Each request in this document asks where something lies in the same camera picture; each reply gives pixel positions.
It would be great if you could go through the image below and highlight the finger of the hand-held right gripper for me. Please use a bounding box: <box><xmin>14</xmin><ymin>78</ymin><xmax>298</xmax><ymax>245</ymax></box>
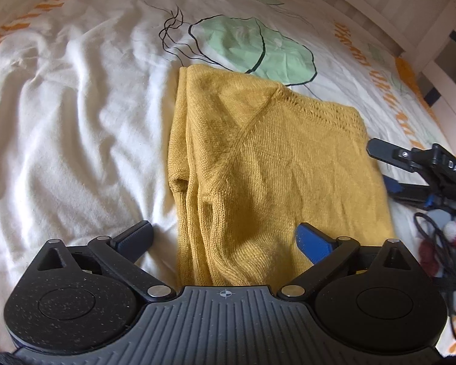
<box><xmin>382</xmin><ymin>175</ymin><xmax>443</xmax><ymax>210</ymax></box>
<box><xmin>367</xmin><ymin>139</ymin><xmax>434</xmax><ymax>172</ymax></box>

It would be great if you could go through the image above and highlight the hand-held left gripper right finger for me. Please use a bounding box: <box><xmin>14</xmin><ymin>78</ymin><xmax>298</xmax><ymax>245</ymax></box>
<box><xmin>277</xmin><ymin>222</ymin><xmax>419</xmax><ymax>301</ymax></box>

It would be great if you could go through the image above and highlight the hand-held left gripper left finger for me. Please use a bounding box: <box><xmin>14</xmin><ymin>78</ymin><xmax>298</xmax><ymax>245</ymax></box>
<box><xmin>34</xmin><ymin>221</ymin><xmax>176</xmax><ymax>302</ymax></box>

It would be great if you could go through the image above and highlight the yellow knitted sweater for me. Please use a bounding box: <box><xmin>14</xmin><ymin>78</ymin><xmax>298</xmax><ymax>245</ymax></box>
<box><xmin>168</xmin><ymin>64</ymin><xmax>398</xmax><ymax>287</ymax></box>

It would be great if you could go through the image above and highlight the white leaf-print duvet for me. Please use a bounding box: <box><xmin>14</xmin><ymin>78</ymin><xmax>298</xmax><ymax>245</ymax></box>
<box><xmin>0</xmin><ymin>0</ymin><xmax>456</xmax><ymax>358</ymax></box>

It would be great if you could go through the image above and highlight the black cable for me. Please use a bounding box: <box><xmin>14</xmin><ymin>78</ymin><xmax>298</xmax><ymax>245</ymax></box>
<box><xmin>413</xmin><ymin>212</ymin><xmax>456</xmax><ymax>343</ymax></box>

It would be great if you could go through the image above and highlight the white wooden bed frame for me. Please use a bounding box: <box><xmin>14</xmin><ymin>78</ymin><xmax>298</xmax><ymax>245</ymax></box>
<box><xmin>289</xmin><ymin>0</ymin><xmax>456</xmax><ymax>141</ymax></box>

